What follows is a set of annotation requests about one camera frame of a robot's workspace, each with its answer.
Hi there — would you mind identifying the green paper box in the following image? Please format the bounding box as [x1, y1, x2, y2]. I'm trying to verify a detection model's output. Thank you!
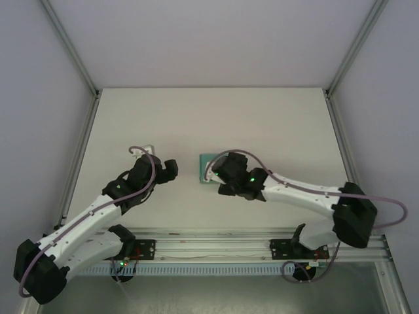
[199, 153, 227, 186]

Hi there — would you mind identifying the grey metal panel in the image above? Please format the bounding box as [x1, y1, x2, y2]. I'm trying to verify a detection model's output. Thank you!
[19, 261, 413, 314]

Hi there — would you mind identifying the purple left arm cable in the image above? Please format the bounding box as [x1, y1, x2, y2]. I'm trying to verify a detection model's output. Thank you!
[18, 146, 156, 298]

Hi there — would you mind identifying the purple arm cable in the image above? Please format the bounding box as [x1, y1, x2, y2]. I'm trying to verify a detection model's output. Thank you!
[18, 146, 156, 298]
[204, 149, 409, 230]

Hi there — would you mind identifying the aluminium side rail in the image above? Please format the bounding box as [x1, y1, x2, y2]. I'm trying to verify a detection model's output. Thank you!
[324, 93, 361, 186]
[54, 94, 101, 232]

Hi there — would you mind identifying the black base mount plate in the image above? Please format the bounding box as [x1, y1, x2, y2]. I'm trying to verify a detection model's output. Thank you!
[132, 239, 156, 261]
[270, 238, 297, 261]

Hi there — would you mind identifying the aluminium mounting rail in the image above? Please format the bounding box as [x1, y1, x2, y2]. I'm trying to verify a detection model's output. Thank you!
[98, 230, 392, 262]

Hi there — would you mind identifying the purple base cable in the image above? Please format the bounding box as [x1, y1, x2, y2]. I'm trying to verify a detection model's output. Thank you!
[282, 243, 340, 284]
[108, 256, 131, 283]

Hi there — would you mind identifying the slotted grey cable duct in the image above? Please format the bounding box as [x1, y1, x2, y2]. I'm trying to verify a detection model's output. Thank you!
[78, 264, 317, 276]

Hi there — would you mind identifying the aluminium frame post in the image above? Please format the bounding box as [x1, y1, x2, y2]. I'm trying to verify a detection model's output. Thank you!
[325, 0, 390, 98]
[41, 0, 100, 98]

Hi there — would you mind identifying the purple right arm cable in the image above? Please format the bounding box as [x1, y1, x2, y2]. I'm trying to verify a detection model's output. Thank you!
[204, 149, 409, 230]

